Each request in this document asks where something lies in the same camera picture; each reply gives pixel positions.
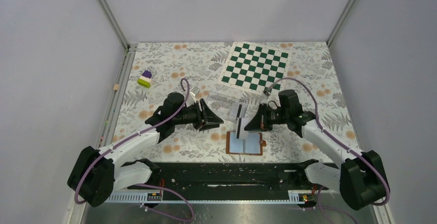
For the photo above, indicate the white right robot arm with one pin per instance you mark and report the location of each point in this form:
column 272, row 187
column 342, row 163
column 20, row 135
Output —
column 359, row 176

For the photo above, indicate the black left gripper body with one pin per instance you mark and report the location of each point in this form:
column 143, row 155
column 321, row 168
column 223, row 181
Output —
column 193, row 116

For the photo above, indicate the white slotted cable duct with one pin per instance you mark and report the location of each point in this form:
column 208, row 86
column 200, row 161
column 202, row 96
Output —
column 213, row 195

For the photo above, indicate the brown leather card holder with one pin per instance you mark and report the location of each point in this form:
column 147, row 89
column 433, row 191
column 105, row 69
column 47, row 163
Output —
column 252, row 145

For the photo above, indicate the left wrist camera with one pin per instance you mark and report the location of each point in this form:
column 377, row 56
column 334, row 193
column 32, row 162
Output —
column 194, row 91

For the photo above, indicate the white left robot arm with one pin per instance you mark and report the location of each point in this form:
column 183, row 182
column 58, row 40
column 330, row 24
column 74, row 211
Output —
column 99, row 172

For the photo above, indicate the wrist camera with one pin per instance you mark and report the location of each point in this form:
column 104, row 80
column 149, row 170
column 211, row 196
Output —
column 194, row 91
column 267, row 91

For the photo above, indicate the floral patterned table mat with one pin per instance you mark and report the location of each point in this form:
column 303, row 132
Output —
column 310, row 73

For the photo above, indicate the green white checkerboard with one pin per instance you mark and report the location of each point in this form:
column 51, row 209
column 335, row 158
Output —
column 252, row 67

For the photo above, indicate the clear plastic card box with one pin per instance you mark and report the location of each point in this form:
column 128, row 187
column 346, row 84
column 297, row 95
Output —
column 220, row 104

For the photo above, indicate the purple white green block stack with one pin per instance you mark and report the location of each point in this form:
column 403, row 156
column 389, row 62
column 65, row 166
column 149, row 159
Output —
column 145, row 79

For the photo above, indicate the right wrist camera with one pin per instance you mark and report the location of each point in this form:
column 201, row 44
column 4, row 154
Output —
column 267, row 91

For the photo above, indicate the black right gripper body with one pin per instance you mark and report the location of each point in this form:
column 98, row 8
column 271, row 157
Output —
column 274, row 117

